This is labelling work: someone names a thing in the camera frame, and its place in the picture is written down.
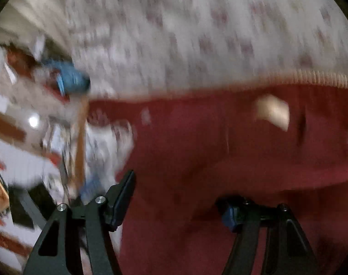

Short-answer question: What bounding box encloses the blue plastic bag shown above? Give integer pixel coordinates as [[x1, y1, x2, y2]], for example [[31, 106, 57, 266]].
[[42, 59, 91, 96]]

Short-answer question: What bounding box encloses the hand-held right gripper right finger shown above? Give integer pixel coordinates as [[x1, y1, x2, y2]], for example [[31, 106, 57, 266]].
[[216, 195, 320, 275]]

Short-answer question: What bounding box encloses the floral patterned pillow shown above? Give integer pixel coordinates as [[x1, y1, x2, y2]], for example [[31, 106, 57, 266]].
[[65, 0, 348, 99]]

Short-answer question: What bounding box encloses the beige curtain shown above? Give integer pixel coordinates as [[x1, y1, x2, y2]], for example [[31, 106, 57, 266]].
[[0, 0, 73, 53]]

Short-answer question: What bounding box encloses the dark red sweater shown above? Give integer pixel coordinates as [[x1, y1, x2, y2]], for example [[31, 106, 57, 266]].
[[89, 84, 348, 275]]

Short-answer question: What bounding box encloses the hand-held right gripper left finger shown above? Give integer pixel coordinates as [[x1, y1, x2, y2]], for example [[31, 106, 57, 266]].
[[23, 170, 136, 275]]

